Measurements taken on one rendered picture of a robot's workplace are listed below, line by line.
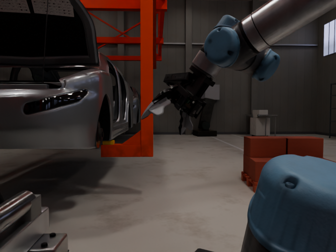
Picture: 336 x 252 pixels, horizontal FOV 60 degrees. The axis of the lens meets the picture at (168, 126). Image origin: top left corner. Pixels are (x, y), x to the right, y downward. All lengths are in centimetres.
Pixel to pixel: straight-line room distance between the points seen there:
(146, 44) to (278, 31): 336
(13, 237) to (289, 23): 53
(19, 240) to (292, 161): 29
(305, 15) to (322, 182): 43
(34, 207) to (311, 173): 31
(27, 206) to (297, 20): 51
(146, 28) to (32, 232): 366
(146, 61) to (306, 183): 370
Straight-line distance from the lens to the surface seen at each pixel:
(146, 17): 398
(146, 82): 382
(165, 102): 80
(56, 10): 358
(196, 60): 78
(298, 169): 21
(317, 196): 19
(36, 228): 41
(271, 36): 60
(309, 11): 59
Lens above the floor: 111
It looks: 3 degrees down
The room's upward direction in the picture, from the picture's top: straight up
